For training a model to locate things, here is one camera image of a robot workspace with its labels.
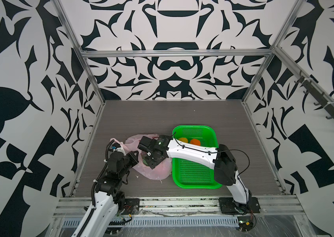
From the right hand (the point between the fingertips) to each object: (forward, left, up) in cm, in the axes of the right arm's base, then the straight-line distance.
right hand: (150, 160), depth 80 cm
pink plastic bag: (-6, -6, -1) cm, 8 cm away
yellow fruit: (+14, -19, -4) cm, 24 cm away
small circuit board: (-27, -45, -10) cm, 54 cm away
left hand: (+5, +7, +3) cm, 9 cm away
